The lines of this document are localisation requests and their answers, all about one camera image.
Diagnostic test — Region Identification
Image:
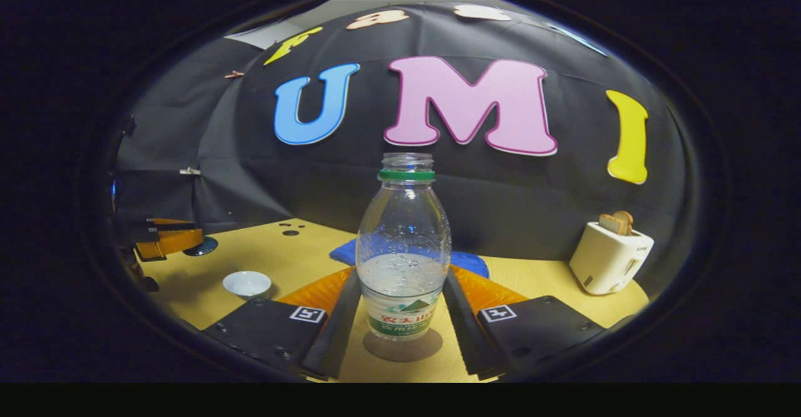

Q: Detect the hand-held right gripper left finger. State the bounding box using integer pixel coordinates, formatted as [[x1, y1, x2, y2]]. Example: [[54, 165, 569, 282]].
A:
[[203, 267, 362, 381]]

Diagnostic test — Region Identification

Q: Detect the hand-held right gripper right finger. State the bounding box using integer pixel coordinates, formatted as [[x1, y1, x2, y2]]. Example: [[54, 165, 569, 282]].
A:
[[443, 265, 608, 381]]

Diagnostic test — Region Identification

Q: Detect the dark blue teacup lid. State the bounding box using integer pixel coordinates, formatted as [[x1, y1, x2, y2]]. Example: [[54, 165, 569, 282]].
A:
[[183, 236, 219, 257]]

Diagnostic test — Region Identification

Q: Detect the round brown coaster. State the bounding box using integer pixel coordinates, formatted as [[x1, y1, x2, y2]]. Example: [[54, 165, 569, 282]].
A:
[[363, 327, 444, 363]]

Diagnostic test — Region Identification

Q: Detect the white teacup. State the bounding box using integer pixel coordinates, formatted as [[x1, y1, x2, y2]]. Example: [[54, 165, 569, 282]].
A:
[[223, 270, 272, 300]]

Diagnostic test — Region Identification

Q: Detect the clear plastic water bottle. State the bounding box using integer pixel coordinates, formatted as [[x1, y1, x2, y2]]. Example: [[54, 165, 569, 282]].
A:
[[355, 152, 452, 342]]

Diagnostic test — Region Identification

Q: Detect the blue towel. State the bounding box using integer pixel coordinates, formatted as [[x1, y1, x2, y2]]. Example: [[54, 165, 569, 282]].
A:
[[329, 239, 490, 279]]

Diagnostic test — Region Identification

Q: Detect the black backdrop cloth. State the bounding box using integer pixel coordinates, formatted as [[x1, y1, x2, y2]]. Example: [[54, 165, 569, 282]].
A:
[[113, 1, 689, 299]]

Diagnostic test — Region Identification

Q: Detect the white toaster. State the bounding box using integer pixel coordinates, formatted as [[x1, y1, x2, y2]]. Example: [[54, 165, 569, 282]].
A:
[[569, 221, 655, 296]]

